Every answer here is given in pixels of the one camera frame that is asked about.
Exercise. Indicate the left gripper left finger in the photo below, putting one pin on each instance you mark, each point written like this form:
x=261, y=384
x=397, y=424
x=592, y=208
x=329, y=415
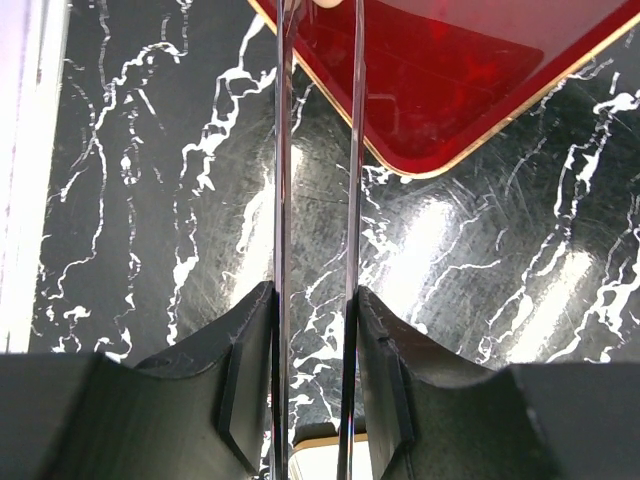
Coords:
x=195, y=410

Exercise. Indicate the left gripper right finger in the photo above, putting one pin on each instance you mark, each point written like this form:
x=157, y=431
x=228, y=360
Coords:
x=432, y=414

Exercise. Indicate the chocolate pieces in tray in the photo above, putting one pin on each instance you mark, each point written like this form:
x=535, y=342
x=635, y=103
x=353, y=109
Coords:
x=328, y=3

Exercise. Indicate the silver square tin lid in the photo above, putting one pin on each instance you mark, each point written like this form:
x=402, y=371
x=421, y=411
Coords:
x=316, y=459

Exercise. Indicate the red lacquer tray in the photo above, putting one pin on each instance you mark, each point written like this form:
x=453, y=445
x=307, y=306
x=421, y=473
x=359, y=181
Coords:
x=443, y=77

